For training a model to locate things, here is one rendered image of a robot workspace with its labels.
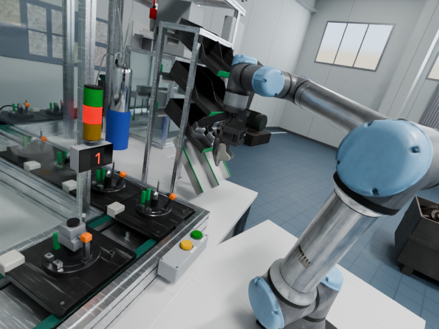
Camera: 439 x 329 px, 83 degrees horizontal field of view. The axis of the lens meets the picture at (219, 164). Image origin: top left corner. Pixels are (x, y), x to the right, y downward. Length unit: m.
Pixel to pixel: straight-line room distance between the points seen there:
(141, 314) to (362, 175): 0.67
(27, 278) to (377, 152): 0.79
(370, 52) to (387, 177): 8.23
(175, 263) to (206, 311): 0.17
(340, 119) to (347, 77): 8.01
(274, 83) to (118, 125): 1.33
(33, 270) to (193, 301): 0.44
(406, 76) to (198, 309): 7.39
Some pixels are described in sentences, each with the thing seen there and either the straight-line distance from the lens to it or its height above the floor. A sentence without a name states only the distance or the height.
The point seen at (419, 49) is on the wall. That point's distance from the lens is 7.85.
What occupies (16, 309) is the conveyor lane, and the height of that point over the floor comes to 0.92.
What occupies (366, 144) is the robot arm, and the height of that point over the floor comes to 1.47.
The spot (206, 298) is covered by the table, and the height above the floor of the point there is 0.86.
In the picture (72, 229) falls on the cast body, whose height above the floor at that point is 1.08.
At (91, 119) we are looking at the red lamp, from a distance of 0.81.
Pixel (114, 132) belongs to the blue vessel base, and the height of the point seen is 0.99.
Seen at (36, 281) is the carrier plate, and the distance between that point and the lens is 0.80.
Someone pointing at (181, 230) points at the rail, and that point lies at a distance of 0.97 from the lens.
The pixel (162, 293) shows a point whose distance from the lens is 0.88.
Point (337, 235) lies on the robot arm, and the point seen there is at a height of 1.30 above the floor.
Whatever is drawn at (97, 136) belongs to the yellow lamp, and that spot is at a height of 1.27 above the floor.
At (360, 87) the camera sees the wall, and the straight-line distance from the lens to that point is 8.51.
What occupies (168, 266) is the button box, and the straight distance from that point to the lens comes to 0.83.
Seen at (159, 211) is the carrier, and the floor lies 0.99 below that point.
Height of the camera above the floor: 1.53
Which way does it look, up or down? 20 degrees down
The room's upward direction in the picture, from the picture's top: 13 degrees clockwise
